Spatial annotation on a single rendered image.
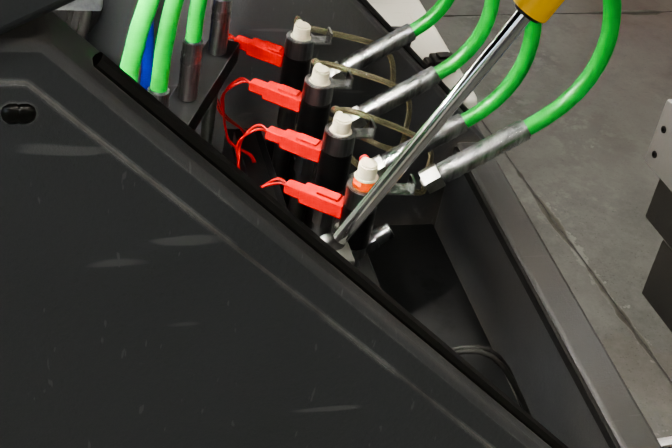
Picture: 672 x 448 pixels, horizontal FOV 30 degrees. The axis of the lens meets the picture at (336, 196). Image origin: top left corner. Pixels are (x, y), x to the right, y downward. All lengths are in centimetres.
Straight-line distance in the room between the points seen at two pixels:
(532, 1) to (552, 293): 70
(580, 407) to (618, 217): 197
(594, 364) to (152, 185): 71
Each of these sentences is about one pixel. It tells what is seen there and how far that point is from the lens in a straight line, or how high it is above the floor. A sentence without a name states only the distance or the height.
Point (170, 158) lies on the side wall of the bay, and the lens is 53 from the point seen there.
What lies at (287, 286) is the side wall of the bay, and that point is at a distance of 59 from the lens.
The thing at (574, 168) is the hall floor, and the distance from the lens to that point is 325.
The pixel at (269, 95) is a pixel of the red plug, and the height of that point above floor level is 109.
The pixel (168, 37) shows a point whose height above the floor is 121.
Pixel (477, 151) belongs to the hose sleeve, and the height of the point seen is 116.
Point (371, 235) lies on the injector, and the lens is 105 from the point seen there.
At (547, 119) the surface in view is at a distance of 103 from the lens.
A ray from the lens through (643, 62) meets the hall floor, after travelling 385.
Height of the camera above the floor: 170
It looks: 35 degrees down
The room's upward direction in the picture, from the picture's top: 11 degrees clockwise
